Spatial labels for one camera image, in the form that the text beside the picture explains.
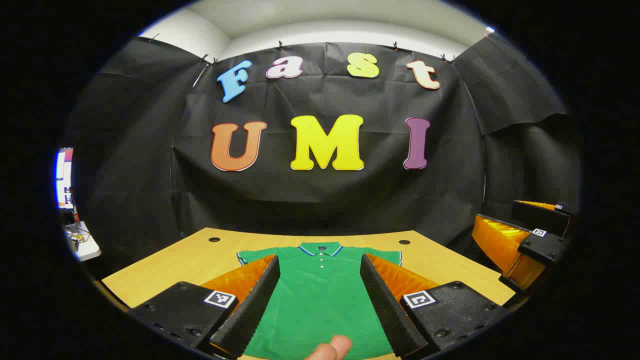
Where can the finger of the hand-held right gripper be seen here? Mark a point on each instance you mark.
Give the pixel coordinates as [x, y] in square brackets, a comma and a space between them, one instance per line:
[547, 247]
[540, 215]

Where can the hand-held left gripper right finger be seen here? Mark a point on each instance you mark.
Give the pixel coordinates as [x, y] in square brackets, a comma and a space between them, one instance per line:
[385, 310]

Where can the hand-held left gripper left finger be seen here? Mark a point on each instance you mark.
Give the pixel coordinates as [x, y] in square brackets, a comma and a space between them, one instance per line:
[257, 305]

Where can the green T-shirt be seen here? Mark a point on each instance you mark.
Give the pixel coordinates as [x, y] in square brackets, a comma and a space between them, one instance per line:
[320, 300]

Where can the black backdrop cloth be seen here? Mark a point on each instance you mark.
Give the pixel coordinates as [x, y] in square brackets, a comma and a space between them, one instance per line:
[325, 200]

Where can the white side desk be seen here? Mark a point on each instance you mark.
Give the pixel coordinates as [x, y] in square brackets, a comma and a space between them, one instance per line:
[85, 247]

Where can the computer monitor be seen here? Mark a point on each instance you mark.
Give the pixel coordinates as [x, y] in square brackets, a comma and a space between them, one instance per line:
[64, 175]

